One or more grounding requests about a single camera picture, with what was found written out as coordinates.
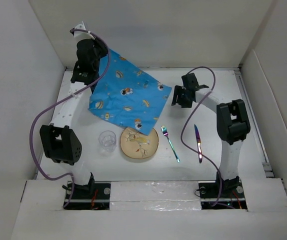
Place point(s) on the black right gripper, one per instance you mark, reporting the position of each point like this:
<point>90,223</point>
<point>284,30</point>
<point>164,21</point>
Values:
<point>178,90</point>

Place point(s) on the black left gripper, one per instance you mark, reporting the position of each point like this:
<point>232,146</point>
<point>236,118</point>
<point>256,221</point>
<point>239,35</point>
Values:
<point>101,46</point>

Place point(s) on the blue space-print cloth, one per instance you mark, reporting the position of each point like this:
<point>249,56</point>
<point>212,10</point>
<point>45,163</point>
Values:
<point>127,96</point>

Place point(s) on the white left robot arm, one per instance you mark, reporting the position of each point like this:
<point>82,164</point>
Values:
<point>59,141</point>

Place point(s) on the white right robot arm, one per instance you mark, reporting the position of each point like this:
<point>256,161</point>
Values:
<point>232,121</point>

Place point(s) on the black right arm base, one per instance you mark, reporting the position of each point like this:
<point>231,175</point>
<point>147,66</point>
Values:
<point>230,196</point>

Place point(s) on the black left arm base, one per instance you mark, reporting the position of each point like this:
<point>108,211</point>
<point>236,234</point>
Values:
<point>97,199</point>

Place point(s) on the iridescent fork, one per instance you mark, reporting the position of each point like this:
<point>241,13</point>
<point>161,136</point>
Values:
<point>166,134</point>

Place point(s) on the iridescent knife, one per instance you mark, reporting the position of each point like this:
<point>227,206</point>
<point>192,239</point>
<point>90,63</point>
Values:
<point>199,144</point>

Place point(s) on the beige bird-pattern plate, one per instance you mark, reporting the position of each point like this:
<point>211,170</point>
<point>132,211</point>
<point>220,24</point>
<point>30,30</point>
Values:
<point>136,145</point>

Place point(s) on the clear plastic cup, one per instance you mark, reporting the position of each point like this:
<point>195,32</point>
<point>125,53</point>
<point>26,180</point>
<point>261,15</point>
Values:
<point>108,142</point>

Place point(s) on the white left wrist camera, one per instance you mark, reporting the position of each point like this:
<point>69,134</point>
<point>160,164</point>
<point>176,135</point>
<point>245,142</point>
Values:
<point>81,32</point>

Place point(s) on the aluminium rail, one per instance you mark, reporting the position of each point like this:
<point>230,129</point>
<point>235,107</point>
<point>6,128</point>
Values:
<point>254,130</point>

